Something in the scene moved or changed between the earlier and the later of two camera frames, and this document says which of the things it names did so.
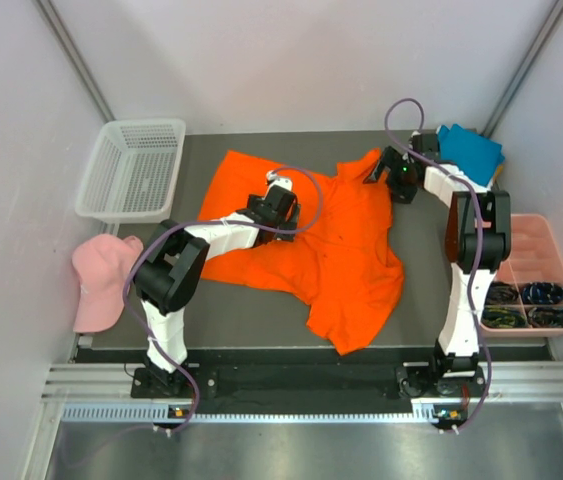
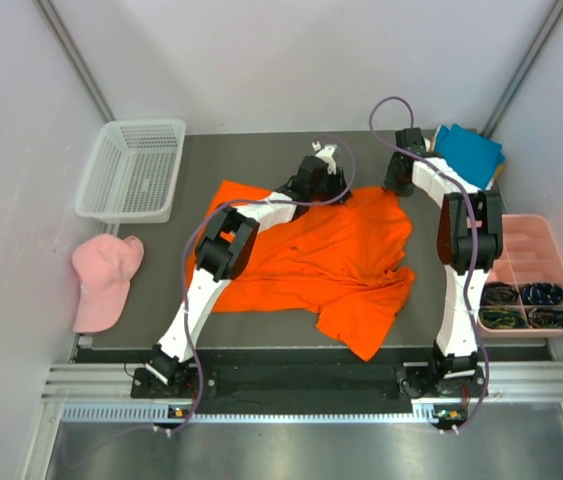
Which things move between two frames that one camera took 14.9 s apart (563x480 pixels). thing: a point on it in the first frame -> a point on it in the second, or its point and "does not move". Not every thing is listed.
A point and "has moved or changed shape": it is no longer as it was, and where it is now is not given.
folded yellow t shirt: (500, 168) does not move
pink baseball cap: (103, 263) does not move
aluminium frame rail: (504, 381) does not move
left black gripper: (291, 218) -> (339, 187)
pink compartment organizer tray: (535, 258) does not move
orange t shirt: (341, 257) has moved or changed shape
